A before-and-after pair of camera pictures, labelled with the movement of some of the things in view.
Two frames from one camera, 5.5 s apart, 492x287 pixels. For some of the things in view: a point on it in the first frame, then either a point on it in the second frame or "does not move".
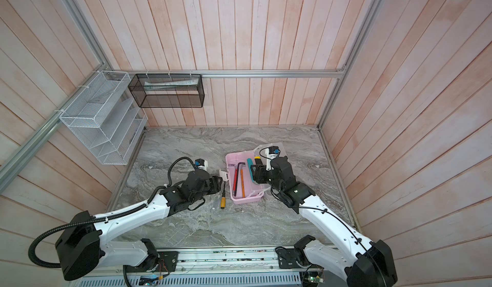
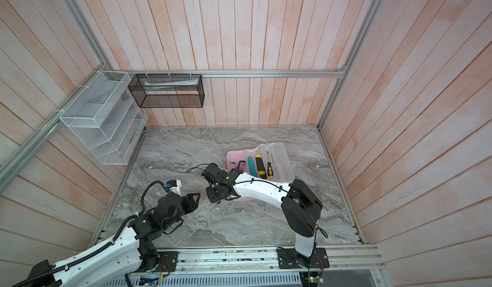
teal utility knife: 250,163 does not move
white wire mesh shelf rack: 106,118 does not move
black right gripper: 261,173 to 213,196
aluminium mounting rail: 186,259 does not move
